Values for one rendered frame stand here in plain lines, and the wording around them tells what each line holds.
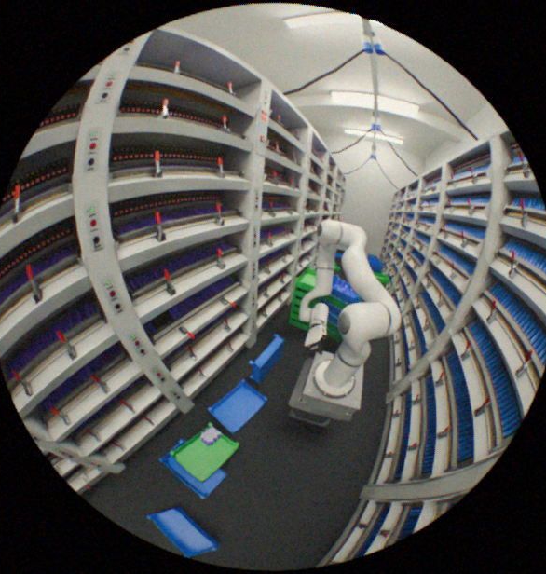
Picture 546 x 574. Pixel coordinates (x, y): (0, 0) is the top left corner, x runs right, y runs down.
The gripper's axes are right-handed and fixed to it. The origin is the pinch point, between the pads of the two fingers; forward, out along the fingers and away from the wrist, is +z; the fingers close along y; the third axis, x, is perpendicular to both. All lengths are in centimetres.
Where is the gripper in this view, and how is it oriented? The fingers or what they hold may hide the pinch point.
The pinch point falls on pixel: (311, 354)
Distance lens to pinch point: 77.8
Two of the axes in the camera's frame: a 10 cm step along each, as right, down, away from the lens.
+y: -5.8, 5.1, 6.4
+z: -3.3, 5.7, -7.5
